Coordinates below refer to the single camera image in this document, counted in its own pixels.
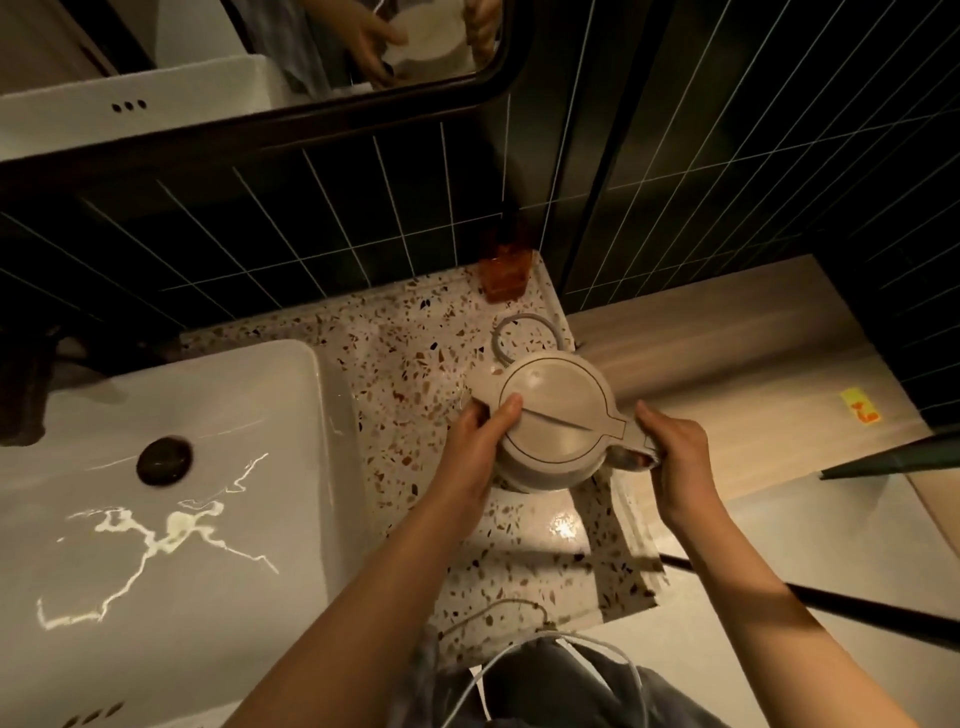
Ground black faucet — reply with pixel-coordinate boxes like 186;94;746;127
0;321;100;449

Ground black metal bar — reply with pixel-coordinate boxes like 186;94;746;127
658;552;960;655

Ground thin white cable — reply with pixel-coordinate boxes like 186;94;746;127
468;597;648;728

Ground person's left forearm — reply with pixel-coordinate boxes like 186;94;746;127
231;483;490;728

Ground light wooden shelf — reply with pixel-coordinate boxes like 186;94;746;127
565;253;960;543

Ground white ceramic sink basin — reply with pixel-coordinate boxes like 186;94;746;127
0;339;378;728

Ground person's grey trousers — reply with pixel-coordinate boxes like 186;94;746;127
405;628;730;728

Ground person's right forearm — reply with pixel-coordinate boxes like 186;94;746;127
658;504;922;728

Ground black framed mirror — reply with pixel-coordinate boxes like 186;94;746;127
0;0;538;198

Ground dark glass door edge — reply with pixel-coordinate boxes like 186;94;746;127
818;430;960;483

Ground person's right hand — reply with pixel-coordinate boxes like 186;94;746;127
627;399;727;535

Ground orange glass soap dispenser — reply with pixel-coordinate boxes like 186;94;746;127
480;198;536;304

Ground black sink drain stopper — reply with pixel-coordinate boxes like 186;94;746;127
135;436;195;488

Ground beige electric kettle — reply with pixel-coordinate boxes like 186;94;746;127
466;351;661;493

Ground person's left hand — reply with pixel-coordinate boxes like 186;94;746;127
429;394;525;528

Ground yellow sticker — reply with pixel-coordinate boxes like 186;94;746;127
839;386;882;426

